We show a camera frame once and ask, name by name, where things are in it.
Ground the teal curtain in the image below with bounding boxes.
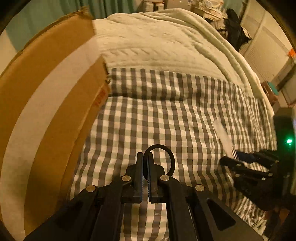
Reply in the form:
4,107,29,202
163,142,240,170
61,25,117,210
6,0,137,51

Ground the black clothing on chair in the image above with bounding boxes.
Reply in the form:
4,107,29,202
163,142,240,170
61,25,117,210
224,9,252,52

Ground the cream knitted blanket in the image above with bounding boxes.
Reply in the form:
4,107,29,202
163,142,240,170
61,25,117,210
93,9,274,116

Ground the brown cardboard box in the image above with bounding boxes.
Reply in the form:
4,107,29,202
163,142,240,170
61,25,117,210
1,9,110,240

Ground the black hair tie ring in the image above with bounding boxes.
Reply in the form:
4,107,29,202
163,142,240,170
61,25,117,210
143,143,176,178

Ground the white comb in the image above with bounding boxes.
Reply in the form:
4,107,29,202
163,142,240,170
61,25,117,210
213,120,241,163

